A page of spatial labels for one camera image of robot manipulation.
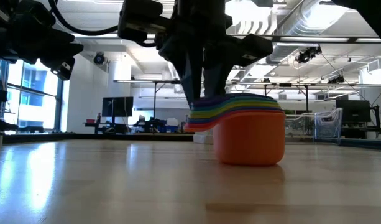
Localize black overhead beam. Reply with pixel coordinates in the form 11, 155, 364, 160
71, 32, 381, 44

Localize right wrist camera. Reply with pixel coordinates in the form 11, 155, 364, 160
117, 0, 172, 43

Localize orange measuring cup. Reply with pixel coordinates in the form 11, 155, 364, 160
183, 110, 287, 166

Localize green measuring cup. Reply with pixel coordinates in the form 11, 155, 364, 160
190, 100, 283, 118

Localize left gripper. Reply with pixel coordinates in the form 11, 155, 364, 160
0, 0, 85, 81

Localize silver ventilation duct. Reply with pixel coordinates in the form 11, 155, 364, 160
267, 0, 349, 63

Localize black ceiling camera rig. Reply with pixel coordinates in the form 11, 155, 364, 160
295, 45, 323, 65

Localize black background table frame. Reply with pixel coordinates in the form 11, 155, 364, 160
152, 80, 182, 119
264, 82, 309, 109

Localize clear plastic basket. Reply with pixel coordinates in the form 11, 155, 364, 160
285, 107, 344, 145

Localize purple measuring cup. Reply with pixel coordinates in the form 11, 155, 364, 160
193, 92, 275, 108

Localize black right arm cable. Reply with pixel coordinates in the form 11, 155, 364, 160
48, 0, 120, 37

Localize red measuring cup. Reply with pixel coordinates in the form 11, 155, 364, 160
186, 106, 286, 128

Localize black computer monitor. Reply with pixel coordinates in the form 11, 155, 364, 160
101, 96, 134, 118
335, 99, 372, 124

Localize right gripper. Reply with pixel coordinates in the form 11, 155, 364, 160
155, 0, 273, 108

